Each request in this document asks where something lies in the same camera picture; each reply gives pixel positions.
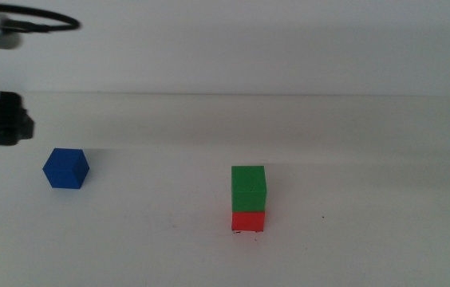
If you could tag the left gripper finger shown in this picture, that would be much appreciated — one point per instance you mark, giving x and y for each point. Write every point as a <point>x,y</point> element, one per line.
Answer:
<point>6,140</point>

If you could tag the blue cube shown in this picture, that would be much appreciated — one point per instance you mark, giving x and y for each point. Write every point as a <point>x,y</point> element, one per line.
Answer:
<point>65,169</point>

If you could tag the green cube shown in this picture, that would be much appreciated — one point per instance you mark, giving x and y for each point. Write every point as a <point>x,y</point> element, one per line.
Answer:
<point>249,187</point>

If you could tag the red cube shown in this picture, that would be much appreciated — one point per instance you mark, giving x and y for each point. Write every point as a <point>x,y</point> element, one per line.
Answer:
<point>248,221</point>

